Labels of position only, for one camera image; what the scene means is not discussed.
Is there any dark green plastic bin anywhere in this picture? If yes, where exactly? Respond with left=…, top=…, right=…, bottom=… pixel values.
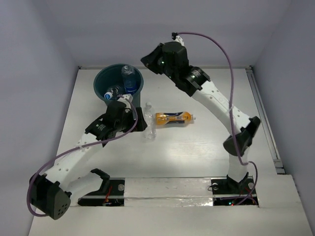
left=94, top=64, right=144, bottom=107

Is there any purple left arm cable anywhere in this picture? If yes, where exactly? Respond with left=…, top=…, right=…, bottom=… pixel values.
left=27, top=94, right=139, bottom=217

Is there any upright-lying clear ribbed bottle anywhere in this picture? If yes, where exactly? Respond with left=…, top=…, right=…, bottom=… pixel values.
left=143, top=102, right=157, bottom=140

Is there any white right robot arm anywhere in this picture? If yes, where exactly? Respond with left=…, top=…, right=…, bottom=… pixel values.
left=141, top=41, right=260, bottom=193

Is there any clear bottle blue-white cap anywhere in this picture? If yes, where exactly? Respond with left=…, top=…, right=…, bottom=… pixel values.
left=104, top=85, right=125, bottom=100

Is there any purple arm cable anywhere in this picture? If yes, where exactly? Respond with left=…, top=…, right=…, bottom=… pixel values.
left=27, top=94, right=139, bottom=217
left=172, top=31, right=259, bottom=205

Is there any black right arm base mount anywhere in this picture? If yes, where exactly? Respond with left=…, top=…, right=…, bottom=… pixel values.
left=207, top=174, right=259, bottom=207

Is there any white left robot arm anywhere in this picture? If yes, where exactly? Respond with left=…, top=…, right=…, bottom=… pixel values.
left=27, top=99, right=147, bottom=220

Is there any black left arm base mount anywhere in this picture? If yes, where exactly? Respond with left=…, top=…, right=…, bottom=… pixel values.
left=78, top=169, right=125, bottom=207

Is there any orange label drink bottle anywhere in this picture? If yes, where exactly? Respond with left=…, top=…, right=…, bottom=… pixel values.
left=155, top=112, right=196, bottom=126

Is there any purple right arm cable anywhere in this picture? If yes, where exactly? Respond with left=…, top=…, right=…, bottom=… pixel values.
left=172, top=31, right=259, bottom=205

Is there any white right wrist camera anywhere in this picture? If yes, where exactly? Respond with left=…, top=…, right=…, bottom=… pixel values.
left=172, top=32, right=185, bottom=46

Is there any blue label water bottle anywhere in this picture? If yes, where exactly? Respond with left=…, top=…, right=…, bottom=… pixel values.
left=121, top=65, right=137, bottom=94

